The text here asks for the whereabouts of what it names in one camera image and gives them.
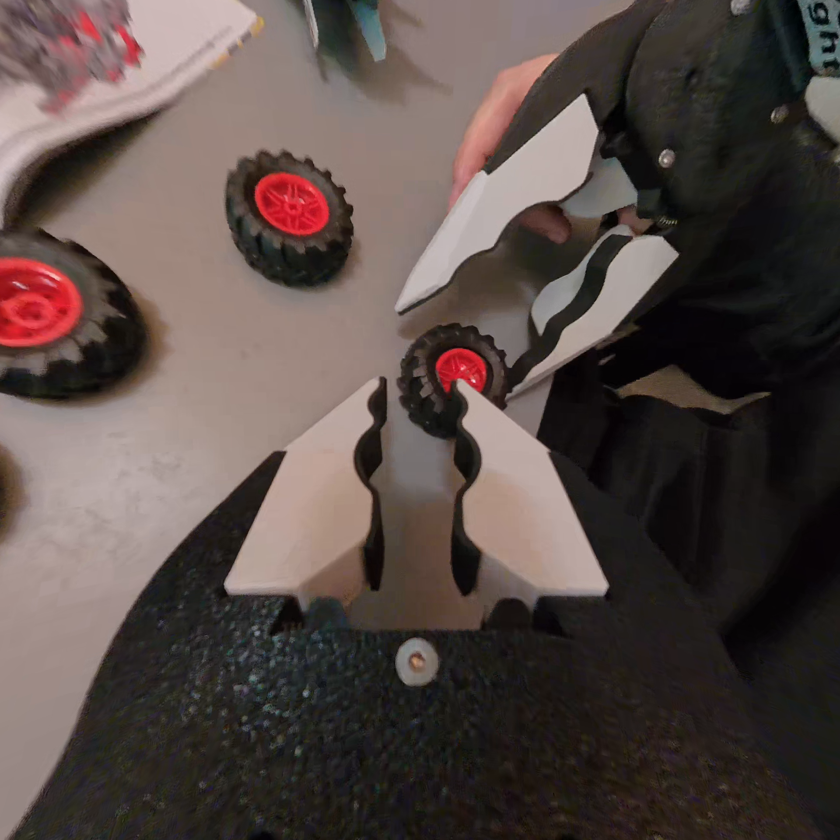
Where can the open instruction booklet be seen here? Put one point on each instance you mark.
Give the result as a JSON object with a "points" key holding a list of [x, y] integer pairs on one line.
{"points": [[177, 39]]}

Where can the grey desk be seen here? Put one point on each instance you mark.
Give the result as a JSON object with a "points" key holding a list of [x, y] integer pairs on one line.
{"points": [[229, 394]]}

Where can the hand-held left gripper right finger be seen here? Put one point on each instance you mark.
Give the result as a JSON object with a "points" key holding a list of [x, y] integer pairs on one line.
{"points": [[531, 525]]}

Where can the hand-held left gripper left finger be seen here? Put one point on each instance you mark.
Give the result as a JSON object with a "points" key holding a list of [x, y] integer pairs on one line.
{"points": [[308, 525]]}

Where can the toy vehicle chassis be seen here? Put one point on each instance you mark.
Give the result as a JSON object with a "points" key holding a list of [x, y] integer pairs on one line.
{"points": [[341, 26]]}

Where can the person's right forearm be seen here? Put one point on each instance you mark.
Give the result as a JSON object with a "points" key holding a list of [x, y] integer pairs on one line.
{"points": [[774, 295]]}

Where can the person's right hand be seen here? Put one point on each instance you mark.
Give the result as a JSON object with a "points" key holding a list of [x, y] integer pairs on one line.
{"points": [[489, 124]]}

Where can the person's black clothing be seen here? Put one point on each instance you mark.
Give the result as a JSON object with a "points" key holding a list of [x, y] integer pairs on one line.
{"points": [[722, 525]]}

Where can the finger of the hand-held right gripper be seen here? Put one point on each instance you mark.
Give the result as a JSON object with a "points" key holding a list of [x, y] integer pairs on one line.
{"points": [[518, 177], [630, 282]]}

